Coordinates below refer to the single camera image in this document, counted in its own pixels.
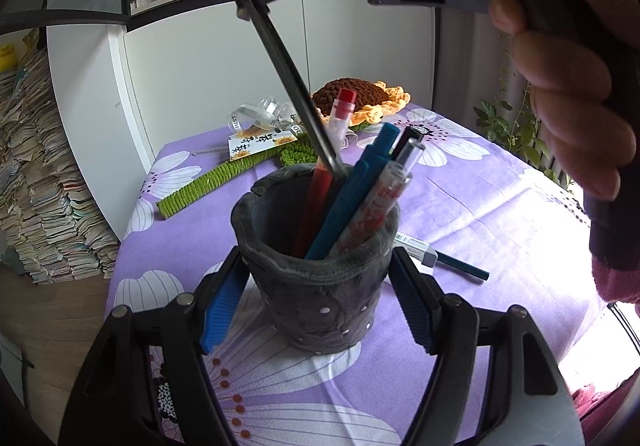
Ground white eraser with sleeve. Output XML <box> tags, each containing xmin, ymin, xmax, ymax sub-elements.
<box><xmin>394</xmin><ymin>231</ymin><xmax>440</xmax><ymax>269</ymax></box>

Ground yellow toy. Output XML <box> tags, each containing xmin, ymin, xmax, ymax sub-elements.
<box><xmin>0</xmin><ymin>44</ymin><xmax>21</xmax><ymax>72</ymax></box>

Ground thin dark teal pen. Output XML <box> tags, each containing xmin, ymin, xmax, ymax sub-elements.
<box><xmin>434</xmin><ymin>249</ymin><xmax>491</xmax><ymax>283</ymax></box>

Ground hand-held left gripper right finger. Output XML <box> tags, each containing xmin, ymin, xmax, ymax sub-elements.
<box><xmin>389</xmin><ymin>247</ymin><xmax>587</xmax><ymax>446</ymax></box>

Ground green potted plant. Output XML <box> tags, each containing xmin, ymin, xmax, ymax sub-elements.
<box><xmin>472</xmin><ymin>61</ymin><xmax>576</xmax><ymax>187</ymax></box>

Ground red capped pen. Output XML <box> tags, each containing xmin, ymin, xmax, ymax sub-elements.
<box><xmin>291</xmin><ymin>86</ymin><xmax>357</xmax><ymax>258</ymax></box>

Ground pale pink curtain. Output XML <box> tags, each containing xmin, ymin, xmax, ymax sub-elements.
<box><xmin>437</xmin><ymin>6</ymin><xmax>531</xmax><ymax>108</ymax></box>

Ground grey fabric pen holder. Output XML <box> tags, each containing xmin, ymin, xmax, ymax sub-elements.
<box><xmin>231</xmin><ymin>163</ymin><xmax>402</xmax><ymax>355</ymax></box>

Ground dark slim pen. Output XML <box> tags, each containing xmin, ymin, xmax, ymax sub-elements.
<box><xmin>235</xmin><ymin>0</ymin><xmax>350</xmax><ymax>178</ymax></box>

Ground crochet sunflower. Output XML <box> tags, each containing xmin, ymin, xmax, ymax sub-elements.
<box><xmin>156</xmin><ymin>77</ymin><xmax>412</xmax><ymax>220</ymax></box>

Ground white bookcase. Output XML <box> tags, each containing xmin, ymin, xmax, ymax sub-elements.
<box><xmin>47</xmin><ymin>0</ymin><xmax>442</xmax><ymax>243</ymax></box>

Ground person's right hand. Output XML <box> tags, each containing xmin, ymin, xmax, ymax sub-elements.
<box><xmin>487</xmin><ymin>0</ymin><xmax>640</xmax><ymax>201</ymax></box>

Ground purple floral tablecloth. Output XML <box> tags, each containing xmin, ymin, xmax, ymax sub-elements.
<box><xmin>107</xmin><ymin>106</ymin><xmax>622</xmax><ymax>446</ymax></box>

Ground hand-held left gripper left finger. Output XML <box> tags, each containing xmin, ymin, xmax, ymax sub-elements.
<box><xmin>57</xmin><ymin>246</ymin><xmax>251</xmax><ymax>446</ymax></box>

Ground tall pile of old books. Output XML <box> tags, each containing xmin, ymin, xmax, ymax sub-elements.
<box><xmin>0</xmin><ymin>44</ymin><xmax>121</xmax><ymax>285</ymax></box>

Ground black capped pen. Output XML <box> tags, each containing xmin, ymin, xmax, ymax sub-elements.
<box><xmin>387</xmin><ymin>125</ymin><xmax>427</xmax><ymax>160</ymax></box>

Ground person's pink trousers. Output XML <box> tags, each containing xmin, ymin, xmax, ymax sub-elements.
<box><xmin>572</xmin><ymin>366</ymin><xmax>640</xmax><ymax>446</ymax></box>

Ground clear red patterned pen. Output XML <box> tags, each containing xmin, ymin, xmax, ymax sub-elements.
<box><xmin>332</xmin><ymin>137</ymin><xmax>427</xmax><ymax>255</ymax></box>

